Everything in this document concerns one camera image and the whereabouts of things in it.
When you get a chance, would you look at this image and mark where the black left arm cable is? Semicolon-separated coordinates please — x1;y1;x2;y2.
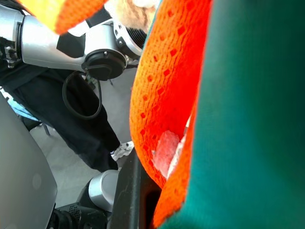
61;70;103;120

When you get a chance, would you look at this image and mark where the blue chair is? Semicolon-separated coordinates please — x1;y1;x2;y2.
6;97;51;137

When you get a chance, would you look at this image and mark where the black table edge frame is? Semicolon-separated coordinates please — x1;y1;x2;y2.
106;148;163;229

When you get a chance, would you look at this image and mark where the beige fluffy plush pendant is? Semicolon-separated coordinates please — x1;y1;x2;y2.
104;0;161;33

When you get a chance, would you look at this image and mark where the silver robot torso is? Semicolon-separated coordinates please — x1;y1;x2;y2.
0;93;58;229

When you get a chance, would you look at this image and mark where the person in black trousers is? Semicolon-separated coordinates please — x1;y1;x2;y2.
0;35;121;173

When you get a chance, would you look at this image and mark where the silver and black robot leg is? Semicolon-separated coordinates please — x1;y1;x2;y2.
52;169;120;229

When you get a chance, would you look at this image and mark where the white sneaker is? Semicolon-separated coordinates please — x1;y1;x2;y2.
110;140;135;162

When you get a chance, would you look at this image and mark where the orange mesh fabric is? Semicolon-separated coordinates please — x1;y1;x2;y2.
17;0;305;229

